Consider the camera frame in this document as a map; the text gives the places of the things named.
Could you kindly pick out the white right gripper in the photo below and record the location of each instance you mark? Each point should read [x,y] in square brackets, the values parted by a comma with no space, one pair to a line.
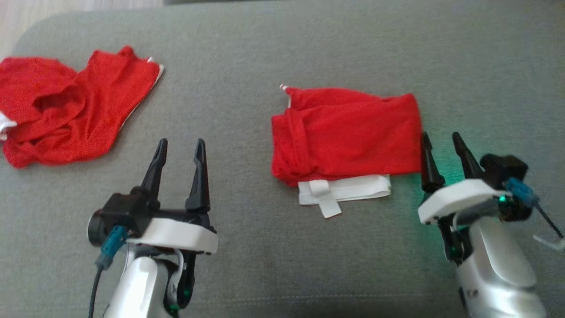
[454,196]

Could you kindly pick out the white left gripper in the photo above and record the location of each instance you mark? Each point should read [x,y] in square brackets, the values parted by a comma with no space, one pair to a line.
[181,234]

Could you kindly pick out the red white basketball jersey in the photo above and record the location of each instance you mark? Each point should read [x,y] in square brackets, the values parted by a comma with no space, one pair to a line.
[353,137]

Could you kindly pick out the red basketball shorts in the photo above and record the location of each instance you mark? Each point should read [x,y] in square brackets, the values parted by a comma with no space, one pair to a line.
[70,115]

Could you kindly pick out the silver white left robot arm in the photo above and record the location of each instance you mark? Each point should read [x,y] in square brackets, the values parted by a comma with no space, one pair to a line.
[137,287]

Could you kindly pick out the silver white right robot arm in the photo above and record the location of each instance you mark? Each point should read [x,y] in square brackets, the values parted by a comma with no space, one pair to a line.
[499,274]

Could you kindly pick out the grey sofa seat cushion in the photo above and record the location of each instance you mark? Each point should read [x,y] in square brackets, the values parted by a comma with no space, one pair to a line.
[282,265]

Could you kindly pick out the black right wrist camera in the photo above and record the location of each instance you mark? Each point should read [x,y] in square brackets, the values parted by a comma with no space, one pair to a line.
[503,168]

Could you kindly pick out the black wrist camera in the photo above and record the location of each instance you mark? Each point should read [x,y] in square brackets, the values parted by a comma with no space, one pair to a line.
[503,168]
[123,212]

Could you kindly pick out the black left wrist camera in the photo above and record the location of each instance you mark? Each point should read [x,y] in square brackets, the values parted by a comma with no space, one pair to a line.
[123,212]

